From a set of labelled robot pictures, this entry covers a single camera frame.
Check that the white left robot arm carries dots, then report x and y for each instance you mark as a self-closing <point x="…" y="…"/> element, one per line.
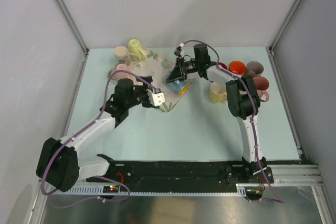
<point x="60" y="163"/>

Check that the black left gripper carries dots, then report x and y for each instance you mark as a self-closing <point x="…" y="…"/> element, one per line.
<point x="146" y="86"/>

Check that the leaf pattern serving tray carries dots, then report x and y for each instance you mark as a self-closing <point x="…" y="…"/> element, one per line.
<point x="157" y="66"/>

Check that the pink octagonal mug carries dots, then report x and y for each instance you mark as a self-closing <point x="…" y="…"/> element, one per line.
<point x="122" y="72"/>

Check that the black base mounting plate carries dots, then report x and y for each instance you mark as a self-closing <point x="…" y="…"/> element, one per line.
<point x="185" y="177"/>

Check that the orange mug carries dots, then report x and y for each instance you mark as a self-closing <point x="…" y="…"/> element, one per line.
<point x="237" y="67"/>

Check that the red mug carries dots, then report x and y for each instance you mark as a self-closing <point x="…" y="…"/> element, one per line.
<point x="222" y="65"/>

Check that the beige mug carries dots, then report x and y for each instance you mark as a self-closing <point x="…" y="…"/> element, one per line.
<point x="121" y="53"/>

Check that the blue butterfly mug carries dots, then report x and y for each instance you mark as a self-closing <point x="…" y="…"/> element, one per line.
<point x="178" y="87"/>

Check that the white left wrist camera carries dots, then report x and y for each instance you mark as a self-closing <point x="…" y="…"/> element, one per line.
<point x="156" y="97"/>

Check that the pale yellow green mug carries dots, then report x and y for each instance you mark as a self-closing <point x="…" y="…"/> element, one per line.
<point x="136" y="51"/>

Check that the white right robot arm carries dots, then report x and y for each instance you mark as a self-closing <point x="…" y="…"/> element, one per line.
<point x="242" y="99"/>

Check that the pink face pattern mug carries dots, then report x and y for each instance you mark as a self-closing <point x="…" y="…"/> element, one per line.
<point x="262" y="84"/>

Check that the purple mug black handle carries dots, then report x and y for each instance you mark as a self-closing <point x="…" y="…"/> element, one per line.
<point x="254" y="68"/>

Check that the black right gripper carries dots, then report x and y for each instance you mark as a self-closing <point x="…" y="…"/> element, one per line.
<point x="176" y="74"/>

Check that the grey slotted cable duct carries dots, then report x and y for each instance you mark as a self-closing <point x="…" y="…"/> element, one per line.
<point x="107" y="190"/>

